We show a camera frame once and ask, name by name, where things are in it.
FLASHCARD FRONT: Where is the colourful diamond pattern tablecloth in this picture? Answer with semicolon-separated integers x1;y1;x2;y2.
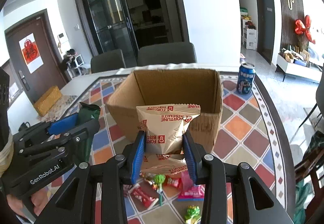
62;74;295;223

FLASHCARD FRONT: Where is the dark green snack pouch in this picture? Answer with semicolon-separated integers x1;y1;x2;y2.
76;102;101;164

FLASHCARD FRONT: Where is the green lollipop candy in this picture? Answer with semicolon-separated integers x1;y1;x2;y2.
154;174;166;206

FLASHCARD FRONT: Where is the white tv cabinet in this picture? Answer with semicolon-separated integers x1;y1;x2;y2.
276;55;322;84

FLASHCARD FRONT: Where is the pink snack packet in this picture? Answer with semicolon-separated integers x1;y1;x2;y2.
177;171;204;201

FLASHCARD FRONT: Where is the red white candy packet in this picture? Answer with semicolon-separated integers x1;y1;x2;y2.
129;183;159;209

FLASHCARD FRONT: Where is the grey dining chair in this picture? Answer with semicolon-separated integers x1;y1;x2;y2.
138;42;197;67
91;49;126;73

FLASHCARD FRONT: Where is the red flower decoration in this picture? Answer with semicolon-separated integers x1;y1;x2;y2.
294;15;316;44

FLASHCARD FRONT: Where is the white stool with bag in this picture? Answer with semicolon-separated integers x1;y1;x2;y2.
60;48;87;78

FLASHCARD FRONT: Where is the red fu door poster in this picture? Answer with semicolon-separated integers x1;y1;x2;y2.
19;33;43;74

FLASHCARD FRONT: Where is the white storage shelf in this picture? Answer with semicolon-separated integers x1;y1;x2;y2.
240;7;257;51

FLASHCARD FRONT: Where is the blue pepsi can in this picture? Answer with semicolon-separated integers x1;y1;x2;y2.
237;62;255;95

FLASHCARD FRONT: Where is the green toy candy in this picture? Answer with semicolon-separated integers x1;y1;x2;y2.
184;205;201;224

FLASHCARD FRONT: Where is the person's left hand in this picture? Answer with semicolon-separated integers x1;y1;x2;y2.
6;187;49;218

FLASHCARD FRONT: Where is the right grey dining chair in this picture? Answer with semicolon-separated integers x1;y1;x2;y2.
138;42;197;67

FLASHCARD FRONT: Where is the beige fortune biscuits bag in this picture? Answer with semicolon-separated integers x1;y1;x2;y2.
136;104;200;154

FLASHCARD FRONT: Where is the small red candy packet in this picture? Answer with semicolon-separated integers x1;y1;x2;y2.
163;176;182;190

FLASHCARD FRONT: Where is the patterned floral placemat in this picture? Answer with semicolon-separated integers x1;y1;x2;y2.
37;95;77;122

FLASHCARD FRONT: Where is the left grey dining chair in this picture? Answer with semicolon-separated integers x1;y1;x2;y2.
91;49;126;73

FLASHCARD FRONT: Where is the brown cardboard box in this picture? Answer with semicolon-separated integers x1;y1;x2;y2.
106;69;223;152

